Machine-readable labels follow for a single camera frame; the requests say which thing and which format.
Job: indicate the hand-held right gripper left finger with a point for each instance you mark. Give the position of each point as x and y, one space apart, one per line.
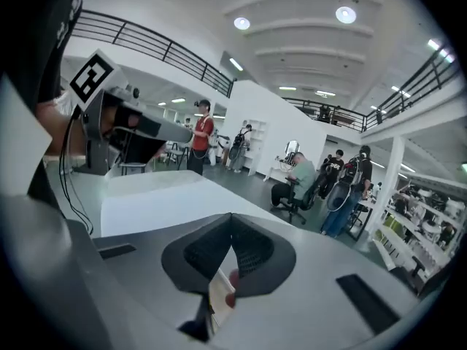
146 286

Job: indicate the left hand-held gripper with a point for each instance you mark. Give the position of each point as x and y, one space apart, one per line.
96 130

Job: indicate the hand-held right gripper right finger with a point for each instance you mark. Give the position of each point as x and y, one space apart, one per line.
310 253

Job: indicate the person's left forearm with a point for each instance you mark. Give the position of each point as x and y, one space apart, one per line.
54 130

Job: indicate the white shelving rack with items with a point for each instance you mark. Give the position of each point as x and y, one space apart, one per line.
401 224

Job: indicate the black office chair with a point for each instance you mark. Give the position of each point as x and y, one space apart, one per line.
310 195

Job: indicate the black balcony railing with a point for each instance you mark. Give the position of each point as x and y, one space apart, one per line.
230 89
364 123

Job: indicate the white table mat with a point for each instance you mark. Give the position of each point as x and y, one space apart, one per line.
153 213

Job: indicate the white shelf unit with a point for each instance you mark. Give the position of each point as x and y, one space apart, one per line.
261 148

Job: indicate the white tube light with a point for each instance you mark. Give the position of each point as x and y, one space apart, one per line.
236 64

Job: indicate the white vanity desk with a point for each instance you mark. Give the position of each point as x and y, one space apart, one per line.
270 168

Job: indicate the white support column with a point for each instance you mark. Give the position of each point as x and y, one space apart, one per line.
392 166

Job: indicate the round ceiling light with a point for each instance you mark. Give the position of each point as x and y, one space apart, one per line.
241 23
345 15

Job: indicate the person's black shirt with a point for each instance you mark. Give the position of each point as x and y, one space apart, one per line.
44 31

